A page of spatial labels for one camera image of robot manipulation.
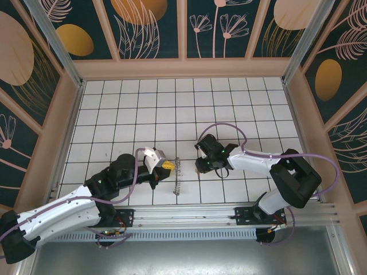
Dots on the aluminium frame post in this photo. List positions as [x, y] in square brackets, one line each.
[305, 43]
[56, 43]

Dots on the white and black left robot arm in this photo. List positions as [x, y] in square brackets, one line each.
[57, 215]

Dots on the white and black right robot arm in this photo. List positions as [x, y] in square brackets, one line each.
[258, 161]

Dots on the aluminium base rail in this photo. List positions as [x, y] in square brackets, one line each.
[183, 215]

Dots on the metal disc with split rings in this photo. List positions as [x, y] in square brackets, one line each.
[177, 172]

